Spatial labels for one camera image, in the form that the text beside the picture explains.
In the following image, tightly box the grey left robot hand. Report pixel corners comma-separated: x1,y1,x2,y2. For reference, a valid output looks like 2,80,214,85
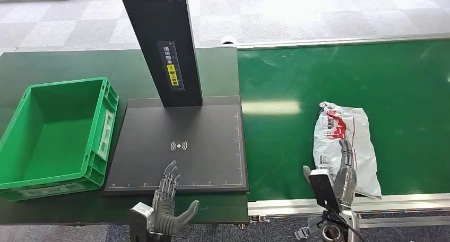
152,160,201,236

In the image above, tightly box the grey conveyor leg bracket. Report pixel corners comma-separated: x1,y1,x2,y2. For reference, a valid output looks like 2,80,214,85
294,215,321,241

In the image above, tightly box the green conveyor belt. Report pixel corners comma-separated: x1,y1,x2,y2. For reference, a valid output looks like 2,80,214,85
237,39,450,202

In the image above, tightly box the aluminium conveyor frame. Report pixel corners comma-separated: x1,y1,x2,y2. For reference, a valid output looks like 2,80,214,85
220,32,450,230

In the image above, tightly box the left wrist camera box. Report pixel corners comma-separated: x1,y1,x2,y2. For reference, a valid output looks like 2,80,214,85
128,202,154,242

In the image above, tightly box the white plastic package red print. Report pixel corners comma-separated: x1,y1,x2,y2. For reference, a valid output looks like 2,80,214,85
312,101,383,200

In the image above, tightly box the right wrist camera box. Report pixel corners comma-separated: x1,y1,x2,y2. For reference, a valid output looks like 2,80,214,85
308,169,341,213

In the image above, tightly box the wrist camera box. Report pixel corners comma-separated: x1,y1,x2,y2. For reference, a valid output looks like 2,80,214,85
128,202,154,242
308,169,341,213

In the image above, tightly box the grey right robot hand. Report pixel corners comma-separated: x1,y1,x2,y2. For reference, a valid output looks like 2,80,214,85
302,139,358,212

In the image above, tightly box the black inbound scanner machine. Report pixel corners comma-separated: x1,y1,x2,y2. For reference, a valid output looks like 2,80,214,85
102,0,250,196

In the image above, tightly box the dark green table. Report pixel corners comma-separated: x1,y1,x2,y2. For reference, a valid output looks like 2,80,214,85
0,47,250,227

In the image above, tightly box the black yellow label strip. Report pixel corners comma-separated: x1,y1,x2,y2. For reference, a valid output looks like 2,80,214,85
157,40,185,92

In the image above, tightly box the green plastic crate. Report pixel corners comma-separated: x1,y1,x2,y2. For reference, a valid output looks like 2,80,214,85
0,76,119,202

